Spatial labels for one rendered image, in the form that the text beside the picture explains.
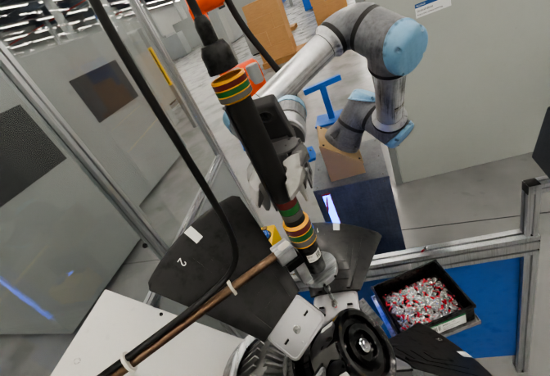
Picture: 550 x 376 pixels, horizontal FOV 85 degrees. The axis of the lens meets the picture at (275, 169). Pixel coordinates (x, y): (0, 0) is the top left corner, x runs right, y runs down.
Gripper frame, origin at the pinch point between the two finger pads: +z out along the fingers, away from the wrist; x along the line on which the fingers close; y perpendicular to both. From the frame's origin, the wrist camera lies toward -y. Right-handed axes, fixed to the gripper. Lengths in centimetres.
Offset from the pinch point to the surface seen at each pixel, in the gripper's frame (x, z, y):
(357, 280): -5.1, -8.3, 32.4
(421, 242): -37, -117, 150
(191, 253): 20.2, -3.0, 10.5
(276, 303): 7.7, 1.8, 21.4
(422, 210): -46, -146, 150
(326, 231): 0.8, -25.1, 33.4
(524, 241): -51, -37, 65
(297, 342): 5.6, 5.7, 27.0
